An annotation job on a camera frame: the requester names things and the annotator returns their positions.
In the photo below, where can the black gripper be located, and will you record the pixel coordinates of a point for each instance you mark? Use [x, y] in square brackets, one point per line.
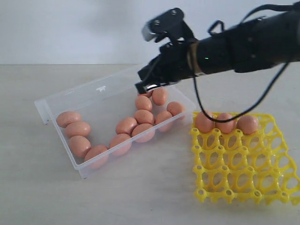
[171, 67]

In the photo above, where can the yellow plastic egg tray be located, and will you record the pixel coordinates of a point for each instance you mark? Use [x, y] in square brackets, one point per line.
[242, 167]

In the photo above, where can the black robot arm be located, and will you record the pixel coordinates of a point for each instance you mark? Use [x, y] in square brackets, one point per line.
[251, 45]

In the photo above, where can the brown egg top back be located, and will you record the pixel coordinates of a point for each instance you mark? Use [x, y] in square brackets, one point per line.
[148, 94]

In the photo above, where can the brown egg right edge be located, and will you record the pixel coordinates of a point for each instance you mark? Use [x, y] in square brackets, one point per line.
[162, 117]

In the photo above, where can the clear plastic storage box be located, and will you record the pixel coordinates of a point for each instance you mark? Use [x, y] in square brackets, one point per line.
[102, 103]

